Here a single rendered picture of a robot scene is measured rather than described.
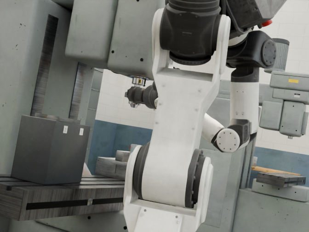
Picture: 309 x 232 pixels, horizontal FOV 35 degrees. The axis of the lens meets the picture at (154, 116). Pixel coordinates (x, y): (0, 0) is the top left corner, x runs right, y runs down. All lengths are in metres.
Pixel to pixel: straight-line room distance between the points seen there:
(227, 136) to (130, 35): 0.55
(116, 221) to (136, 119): 7.74
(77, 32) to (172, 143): 0.92
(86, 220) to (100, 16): 0.75
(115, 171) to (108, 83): 7.32
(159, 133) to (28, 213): 0.42
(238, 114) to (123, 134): 7.98
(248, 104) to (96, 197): 0.56
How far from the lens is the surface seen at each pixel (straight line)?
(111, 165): 1.97
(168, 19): 1.16
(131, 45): 1.84
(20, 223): 2.00
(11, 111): 1.96
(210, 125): 1.64
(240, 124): 1.58
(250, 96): 1.59
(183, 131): 1.16
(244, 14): 1.32
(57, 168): 1.50
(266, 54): 1.56
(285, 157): 8.34
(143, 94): 1.79
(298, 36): 8.61
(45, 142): 1.46
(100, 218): 1.76
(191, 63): 1.18
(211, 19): 1.15
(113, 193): 1.66
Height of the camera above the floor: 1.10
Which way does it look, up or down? 2 degrees up
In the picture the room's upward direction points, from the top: 10 degrees clockwise
